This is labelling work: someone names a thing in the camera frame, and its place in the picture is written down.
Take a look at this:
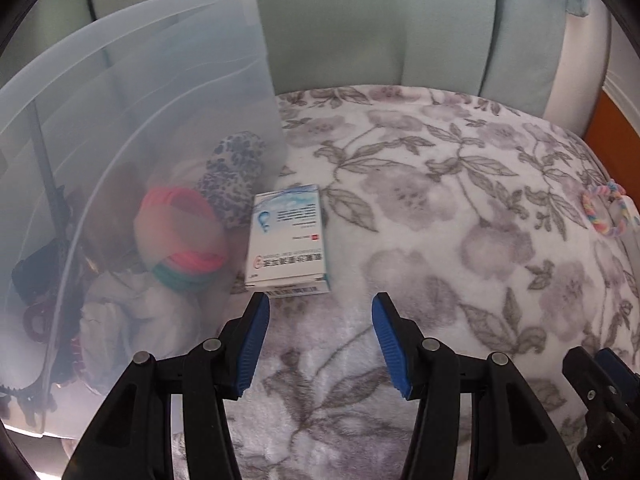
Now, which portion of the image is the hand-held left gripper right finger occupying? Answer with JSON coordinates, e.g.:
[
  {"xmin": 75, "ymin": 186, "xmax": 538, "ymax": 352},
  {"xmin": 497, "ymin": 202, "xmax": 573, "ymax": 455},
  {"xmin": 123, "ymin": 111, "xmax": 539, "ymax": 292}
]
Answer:
[{"xmin": 371, "ymin": 292, "xmax": 583, "ymax": 480}]

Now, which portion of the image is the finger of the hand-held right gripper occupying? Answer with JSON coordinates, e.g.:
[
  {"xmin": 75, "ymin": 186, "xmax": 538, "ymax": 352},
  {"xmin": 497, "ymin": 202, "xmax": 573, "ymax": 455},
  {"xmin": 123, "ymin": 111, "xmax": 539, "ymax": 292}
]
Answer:
[
  {"xmin": 595, "ymin": 349, "xmax": 640, "ymax": 403},
  {"xmin": 562, "ymin": 347, "xmax": 623, "ymax": 416}
]

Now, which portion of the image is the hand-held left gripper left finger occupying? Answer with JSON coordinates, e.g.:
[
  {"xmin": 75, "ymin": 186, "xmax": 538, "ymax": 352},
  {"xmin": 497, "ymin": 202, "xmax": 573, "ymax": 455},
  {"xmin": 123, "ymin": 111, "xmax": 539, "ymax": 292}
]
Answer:
[{"xmin": 61, "ymin": 292, "xmax": 271, "ymax": 480}]

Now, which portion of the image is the white medicine box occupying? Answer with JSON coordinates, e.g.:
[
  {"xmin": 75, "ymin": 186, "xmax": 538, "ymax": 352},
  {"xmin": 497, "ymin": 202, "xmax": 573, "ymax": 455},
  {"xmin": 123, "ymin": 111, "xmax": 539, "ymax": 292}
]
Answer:
[{"xmin": 245, "ymin": 184, "xmax": 332, "ymax": 297}]

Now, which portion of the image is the leopard print scrunchie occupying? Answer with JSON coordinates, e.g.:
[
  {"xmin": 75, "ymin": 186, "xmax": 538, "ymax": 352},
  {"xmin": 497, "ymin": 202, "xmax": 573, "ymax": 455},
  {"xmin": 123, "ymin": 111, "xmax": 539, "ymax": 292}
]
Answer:
[{"xmin": 195, "ymin": 130, "xmax": 266, "ymax": 231}]

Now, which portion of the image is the red hair claw clip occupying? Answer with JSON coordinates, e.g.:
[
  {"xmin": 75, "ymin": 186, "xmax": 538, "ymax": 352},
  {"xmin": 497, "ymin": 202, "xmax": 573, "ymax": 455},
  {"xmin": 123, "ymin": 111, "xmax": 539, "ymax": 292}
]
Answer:
[{"xmin": 22, "ymin": 302, "xmax": 88, "ymax": 381}]

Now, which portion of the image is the black hair clip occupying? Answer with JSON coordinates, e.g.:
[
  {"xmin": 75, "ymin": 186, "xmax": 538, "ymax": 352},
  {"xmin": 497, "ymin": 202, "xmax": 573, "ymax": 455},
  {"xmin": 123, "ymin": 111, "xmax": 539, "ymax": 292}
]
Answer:
[{"xmin": 11, "ymin": 245, "xmax": 66, "ymax": 306}]

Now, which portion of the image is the clear plastic storage container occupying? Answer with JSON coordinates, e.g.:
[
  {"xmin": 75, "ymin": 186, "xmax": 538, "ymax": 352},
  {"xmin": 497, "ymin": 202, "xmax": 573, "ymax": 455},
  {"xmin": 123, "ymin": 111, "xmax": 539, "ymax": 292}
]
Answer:
[{"xmin": 0, "ymin": 0, "xmax": 288, "ymax": 441}]

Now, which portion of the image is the orange wooden board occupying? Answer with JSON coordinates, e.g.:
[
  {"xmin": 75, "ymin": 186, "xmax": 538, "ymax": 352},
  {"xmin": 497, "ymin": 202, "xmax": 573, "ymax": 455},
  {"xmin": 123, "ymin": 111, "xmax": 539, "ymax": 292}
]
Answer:
[{"xmin": 582, "ymin": 85, "xmax": 640, "ymax": 171}]

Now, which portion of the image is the green curtain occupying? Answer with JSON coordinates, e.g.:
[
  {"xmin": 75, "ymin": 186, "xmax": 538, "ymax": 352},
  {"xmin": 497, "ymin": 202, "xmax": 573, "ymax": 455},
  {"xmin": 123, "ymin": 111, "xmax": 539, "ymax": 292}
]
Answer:
[{"xmin": 75, "ymin": 0, "xmax": 611, "ymax": 126}]

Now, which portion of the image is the pastel braided bracelet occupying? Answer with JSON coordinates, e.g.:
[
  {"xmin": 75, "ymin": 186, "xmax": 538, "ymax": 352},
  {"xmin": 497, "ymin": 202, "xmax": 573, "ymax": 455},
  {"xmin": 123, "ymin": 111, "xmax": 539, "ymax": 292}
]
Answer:
[{"xmin": 581, "ymin": 183, "xmax": 629, "ymax": 237}]

